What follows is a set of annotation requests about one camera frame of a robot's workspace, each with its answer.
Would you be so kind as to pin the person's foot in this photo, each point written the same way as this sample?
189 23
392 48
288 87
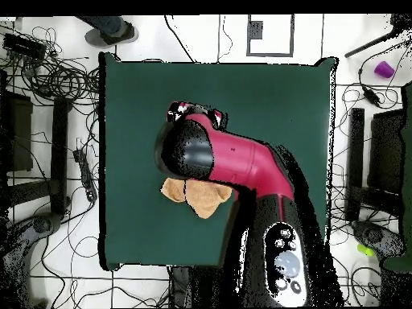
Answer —
109 37

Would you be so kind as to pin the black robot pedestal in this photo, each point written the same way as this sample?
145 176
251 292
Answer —
180 285

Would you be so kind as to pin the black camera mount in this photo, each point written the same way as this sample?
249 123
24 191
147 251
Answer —
375 236
43 224

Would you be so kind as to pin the black panel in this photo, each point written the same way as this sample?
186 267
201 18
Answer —
386 151
19 135

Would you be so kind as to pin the black stand bar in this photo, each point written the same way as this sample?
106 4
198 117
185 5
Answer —
59 154
355 154

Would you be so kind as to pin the black square floor frame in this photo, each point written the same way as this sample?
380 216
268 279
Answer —
256 30

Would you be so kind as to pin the dark green table cloth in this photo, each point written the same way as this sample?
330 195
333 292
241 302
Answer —
135 128

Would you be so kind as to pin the black electronics box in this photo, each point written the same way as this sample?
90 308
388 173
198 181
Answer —
22 46

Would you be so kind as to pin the black rod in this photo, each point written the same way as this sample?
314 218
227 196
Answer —
370 43

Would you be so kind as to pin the purple cup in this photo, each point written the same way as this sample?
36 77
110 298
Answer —
384 70

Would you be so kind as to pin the black power adapter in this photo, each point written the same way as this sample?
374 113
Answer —
371 95

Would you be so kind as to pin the black power strip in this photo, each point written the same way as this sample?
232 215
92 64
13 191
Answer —
85 173

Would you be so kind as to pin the lime green object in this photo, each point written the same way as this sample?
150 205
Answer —
365 250

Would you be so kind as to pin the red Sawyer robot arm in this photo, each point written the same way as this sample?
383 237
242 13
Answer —
244 157

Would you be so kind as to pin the orange terry towel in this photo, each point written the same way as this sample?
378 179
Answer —
202 199

